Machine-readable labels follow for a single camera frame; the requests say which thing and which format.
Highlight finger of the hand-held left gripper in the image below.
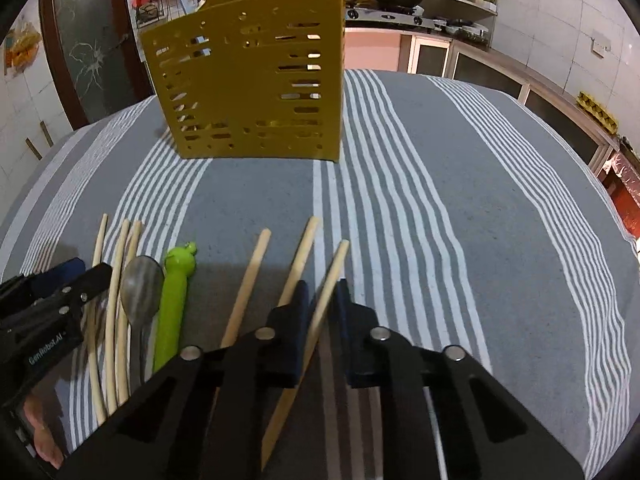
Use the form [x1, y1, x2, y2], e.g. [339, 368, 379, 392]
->
[36, 262, 114, 322]
[29, 257, 86, 300]

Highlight person's left hand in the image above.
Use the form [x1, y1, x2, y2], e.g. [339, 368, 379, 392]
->
[24, 391, 67, 468]

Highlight yellow perforated utensil holder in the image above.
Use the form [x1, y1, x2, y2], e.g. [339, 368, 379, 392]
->
[139, 0, 347, 163]

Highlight wooden sticks against wall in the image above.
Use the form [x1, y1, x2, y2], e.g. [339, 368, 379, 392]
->
[25, 122, 55, 161]

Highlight red cloth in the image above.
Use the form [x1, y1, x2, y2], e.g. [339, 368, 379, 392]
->
[597, 152, 640, 241]

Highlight steel gas stove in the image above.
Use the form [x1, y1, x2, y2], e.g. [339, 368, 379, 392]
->
[344, 2, 436, 31]

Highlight yellow egg tray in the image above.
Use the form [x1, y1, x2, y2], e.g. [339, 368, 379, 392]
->
[575, 91, 621, 133]

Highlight pale wooden chopstick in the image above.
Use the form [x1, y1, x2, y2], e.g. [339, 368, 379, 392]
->
[115, 219, 143, 393]
[104, 219, 131, 413]
[277, 216, 321, 307]
[260, 240, 351, 463]
[220, 228, 272, 350]
[86, 213, 109, 426]

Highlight grey plastic spoon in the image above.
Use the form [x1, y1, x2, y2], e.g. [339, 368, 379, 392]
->
[120, 255, 166, 386]

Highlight hanging yellow bag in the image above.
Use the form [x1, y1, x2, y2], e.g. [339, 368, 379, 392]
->
[2, 20, 43, 73]

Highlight green plastic utensil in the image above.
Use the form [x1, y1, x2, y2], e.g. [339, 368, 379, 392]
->
[152, 241, 198, 373]

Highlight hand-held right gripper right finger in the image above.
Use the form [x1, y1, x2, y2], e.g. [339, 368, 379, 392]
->
[334, 279, 586, 480]

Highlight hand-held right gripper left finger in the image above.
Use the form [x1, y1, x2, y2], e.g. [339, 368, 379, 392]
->
[59, 280, 311, 480]

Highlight wooden door with glass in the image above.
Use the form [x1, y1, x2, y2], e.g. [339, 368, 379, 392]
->
[37, 0, 153, 131]

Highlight grey striped tablecloth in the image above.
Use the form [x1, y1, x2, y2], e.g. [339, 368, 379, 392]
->
[0, 67, 640, 480]

